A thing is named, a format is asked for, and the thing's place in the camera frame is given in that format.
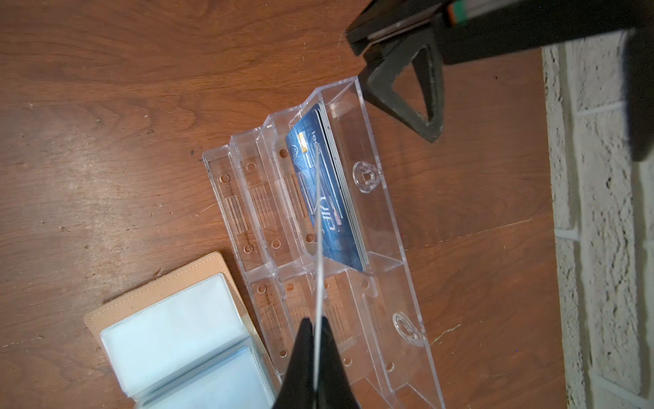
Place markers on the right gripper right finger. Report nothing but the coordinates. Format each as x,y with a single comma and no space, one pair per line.
333,388

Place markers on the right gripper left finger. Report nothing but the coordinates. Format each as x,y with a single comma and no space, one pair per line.
297,388

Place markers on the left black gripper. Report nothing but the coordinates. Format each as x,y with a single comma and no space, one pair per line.
403,76

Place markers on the tan leather card holder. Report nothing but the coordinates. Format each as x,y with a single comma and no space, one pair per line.
186,340

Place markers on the clear plastic organizer box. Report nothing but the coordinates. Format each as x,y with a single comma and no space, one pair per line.
307,209

